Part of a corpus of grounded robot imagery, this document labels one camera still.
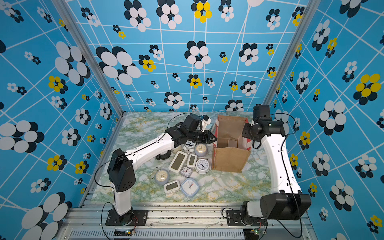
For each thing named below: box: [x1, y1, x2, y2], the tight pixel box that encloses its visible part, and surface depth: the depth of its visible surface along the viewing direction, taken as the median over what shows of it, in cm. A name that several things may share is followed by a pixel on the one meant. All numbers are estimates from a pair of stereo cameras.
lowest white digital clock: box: [163, 180, 180, 194], surface depth 82 cm
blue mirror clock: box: [227, 139, 238, 148], surface depth 102 cm
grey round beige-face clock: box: [194, 143, 208, 157], surface depth 97 cm
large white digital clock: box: [168, 151, 188, 175], surface depth 91 cm
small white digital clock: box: [186, 153, 198, 169], surface depth 93 cm
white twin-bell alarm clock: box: [195, 158, 210, 175], surface depth 89 cm
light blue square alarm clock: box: [180, 177, 200, 198], surface depth 82 cm
